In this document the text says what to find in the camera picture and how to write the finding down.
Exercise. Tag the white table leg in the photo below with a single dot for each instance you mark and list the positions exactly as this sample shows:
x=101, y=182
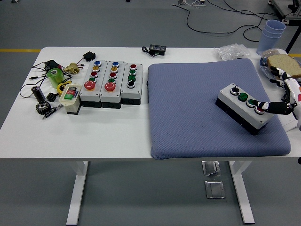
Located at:
x=242, y=188
x=78, y=188

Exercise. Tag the aluminium frame with black leg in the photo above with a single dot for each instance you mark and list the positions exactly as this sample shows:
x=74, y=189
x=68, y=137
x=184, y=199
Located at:
x=291, y=37

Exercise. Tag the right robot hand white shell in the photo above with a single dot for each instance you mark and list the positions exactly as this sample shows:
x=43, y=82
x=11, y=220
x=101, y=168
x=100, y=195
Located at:
x=291, y=88

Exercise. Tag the black metal rod tool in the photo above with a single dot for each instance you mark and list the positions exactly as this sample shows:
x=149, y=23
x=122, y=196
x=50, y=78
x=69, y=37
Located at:
x=52, y=111

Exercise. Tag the pale blue plastic cup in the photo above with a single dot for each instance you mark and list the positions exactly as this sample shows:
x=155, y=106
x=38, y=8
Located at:
x=270, y=33
x=266, y=44
x=275, y=24

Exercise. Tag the translucent green tape roll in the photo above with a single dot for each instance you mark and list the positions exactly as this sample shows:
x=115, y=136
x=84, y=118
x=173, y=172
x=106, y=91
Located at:
x=56, y=78

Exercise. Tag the grey five-button control box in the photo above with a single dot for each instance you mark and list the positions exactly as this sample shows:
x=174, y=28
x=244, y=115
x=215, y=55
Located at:
x=90, y=95
x=110, y=96

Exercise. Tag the large black gear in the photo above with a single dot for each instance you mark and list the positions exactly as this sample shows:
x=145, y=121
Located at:
x=43, y=108

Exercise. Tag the blue-grey padded mat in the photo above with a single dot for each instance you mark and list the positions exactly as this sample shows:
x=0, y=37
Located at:
x=188, y=106

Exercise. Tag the yellow tape roll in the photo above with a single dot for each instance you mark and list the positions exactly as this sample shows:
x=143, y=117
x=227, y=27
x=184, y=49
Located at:
x=60, y=89

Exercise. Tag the black electronic module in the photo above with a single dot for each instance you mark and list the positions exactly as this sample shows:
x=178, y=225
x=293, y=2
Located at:
x=52, y=64

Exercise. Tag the grey four-button control box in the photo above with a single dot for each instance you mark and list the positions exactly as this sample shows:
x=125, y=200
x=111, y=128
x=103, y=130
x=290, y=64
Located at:
x=244, y=117
x=137, y=77

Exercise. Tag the brown bread piece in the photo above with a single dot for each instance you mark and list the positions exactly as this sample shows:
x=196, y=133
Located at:
x=270, y=53

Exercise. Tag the blue plate in plastic wrap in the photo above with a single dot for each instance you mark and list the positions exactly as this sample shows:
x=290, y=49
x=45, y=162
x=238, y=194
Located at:
x=264, y=68

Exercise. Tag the small black toothed block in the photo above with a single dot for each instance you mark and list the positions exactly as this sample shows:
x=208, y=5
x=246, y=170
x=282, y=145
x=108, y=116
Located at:
x=51, y=97

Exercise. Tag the black metal cylinder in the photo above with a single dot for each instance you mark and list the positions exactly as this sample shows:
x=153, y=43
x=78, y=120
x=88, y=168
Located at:
x=38, y=95

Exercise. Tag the black servo motor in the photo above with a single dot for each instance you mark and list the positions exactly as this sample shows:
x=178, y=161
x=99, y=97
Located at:
x=89, y=56

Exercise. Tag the black digital meter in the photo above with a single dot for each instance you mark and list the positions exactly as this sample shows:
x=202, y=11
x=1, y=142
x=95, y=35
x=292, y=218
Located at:
x=158, y=48

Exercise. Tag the clear plastic bag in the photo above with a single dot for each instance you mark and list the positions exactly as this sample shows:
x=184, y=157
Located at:
x=231, y=52

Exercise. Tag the brass valve fitting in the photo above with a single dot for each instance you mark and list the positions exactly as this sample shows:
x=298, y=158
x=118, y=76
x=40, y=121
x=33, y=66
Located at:
x=71, y=68

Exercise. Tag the white bread slice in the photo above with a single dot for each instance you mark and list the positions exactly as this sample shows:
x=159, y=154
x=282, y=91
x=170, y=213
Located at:
x=284, y=63

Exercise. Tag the silver floor socket plate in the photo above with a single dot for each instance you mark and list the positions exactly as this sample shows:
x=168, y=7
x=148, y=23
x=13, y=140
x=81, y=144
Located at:
x=214, y=189
x=210, y=168

